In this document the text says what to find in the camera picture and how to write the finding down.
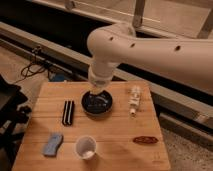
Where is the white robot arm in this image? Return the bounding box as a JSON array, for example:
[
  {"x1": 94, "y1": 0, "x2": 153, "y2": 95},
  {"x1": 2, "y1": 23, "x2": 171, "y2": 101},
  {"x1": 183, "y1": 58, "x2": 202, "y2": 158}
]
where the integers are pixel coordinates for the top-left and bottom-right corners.
[{"x1": 87, "y1": 23, "x2": 213, "y2": 95}]

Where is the black round bowl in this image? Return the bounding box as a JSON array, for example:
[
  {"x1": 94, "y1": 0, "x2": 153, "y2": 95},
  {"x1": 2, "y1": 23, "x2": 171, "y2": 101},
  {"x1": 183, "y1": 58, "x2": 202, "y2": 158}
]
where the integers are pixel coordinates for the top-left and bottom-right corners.
[{"x1": 81, "y1": 91, "x2": 113, "y2": 116}]

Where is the white small bottle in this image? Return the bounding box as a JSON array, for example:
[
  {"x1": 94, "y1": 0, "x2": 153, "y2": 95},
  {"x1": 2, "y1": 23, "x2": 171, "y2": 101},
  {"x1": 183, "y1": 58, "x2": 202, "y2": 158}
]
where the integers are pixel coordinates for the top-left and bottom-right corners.
[{"x1": 129, "y1": 86, "x2": 141, "y2": 116}]

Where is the blue floor object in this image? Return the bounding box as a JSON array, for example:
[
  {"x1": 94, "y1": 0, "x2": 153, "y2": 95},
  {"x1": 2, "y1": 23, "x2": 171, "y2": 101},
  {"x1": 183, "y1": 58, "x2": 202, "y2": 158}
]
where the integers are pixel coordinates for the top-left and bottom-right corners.
[{"x1": 50, "y1": 74, "x2": 65, "y2": 82}]

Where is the white paper cup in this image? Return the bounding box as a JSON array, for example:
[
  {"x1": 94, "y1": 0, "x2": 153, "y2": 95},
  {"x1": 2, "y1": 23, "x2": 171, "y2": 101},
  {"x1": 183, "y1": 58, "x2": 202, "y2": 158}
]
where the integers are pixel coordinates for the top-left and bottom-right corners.
[{"x1": 75, "y1": 136, "x2": 97, "y2": 160}]

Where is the brown oval snack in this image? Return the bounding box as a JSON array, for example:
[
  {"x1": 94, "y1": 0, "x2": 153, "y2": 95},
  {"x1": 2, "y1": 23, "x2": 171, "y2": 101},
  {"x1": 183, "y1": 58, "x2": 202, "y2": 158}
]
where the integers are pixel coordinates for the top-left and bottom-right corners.
[{"x1": 133, "y1": 136, "x2": 158, "y2": 144}]

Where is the blue sponge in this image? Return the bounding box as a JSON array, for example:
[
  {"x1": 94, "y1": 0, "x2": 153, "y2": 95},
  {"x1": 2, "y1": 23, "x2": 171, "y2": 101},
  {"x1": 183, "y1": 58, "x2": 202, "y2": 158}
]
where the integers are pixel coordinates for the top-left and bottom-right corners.
[{"x1": 42, "y1": 133, "x2": 63, "y2": 157}]

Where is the black chair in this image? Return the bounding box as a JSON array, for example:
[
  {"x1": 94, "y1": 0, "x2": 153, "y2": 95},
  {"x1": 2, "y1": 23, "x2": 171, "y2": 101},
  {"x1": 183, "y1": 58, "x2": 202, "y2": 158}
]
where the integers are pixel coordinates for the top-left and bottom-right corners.
[{"x1": 0, "y1": 74, "x2": 31, "y2": 164}]

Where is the black cable on floor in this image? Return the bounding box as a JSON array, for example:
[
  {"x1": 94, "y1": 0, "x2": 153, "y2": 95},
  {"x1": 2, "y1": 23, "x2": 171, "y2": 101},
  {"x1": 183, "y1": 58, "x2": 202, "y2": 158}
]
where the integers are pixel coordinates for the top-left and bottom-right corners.
[{"x1": 13, "y1": 46, "x2": 54, "y2": 84}]

